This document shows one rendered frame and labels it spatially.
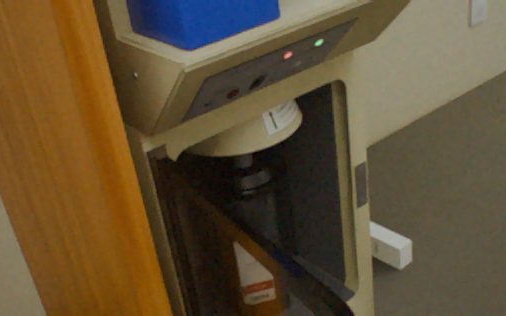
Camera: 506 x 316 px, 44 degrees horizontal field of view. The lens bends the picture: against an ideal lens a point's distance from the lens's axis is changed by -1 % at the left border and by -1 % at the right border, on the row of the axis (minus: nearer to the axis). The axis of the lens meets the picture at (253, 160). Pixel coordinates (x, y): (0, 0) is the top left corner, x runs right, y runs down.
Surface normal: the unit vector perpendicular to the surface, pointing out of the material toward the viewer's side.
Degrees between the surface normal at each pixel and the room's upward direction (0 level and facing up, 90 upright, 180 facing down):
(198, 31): 90
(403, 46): 90
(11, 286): 90
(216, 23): 90
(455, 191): 0
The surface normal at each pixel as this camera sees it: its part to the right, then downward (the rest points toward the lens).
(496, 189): -0.13, -0.87
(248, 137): 0.15, 0.06
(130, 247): 0.62, 0.31
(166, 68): -0.78, 0.39
